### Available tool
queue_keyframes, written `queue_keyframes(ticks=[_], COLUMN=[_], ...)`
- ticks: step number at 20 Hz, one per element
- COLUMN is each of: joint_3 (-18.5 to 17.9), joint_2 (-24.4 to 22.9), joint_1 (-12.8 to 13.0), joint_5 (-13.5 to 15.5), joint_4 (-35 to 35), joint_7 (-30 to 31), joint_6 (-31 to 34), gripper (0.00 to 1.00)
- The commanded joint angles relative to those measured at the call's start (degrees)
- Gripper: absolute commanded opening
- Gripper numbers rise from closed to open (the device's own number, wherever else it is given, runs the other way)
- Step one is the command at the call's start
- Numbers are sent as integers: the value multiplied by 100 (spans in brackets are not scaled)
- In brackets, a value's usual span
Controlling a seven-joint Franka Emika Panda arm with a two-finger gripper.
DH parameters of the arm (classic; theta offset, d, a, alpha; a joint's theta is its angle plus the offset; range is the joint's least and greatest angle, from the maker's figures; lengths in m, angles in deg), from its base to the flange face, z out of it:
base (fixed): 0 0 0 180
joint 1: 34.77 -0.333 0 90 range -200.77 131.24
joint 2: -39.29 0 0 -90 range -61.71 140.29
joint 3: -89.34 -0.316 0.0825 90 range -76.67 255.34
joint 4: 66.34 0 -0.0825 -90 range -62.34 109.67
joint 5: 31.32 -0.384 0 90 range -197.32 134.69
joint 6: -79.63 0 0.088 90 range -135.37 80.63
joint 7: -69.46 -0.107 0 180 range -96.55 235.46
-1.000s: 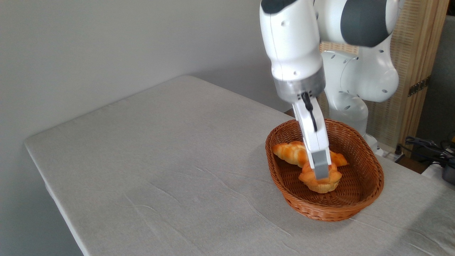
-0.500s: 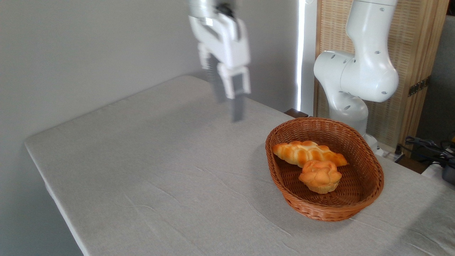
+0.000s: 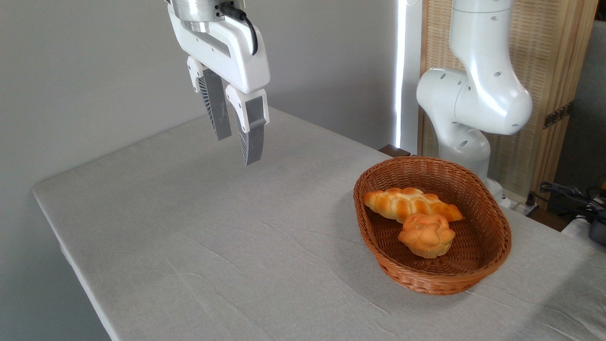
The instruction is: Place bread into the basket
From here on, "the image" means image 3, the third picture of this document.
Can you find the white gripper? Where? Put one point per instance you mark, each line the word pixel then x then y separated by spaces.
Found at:
pixel 232 52

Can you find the long braided bread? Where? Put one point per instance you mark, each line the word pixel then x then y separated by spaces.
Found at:
pixel 402 201

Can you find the brown wicker basket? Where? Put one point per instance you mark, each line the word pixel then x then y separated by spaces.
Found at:
pixel 426 277

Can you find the white power strip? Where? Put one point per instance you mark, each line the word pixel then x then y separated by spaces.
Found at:
pixel 521 206

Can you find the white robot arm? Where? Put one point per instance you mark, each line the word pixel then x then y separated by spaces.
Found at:
pixel 483 90

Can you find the round knotted bread roll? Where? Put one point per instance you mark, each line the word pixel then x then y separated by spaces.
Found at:
pixel 427 235

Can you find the dark metal hinge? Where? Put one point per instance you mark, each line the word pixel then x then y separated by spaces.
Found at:
pixel 557 115

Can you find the grey tablecloth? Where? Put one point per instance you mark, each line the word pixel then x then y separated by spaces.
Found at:
pixel 189 227

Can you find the dark brown wooden furniture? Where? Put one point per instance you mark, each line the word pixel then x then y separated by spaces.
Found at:
pixel 394 151

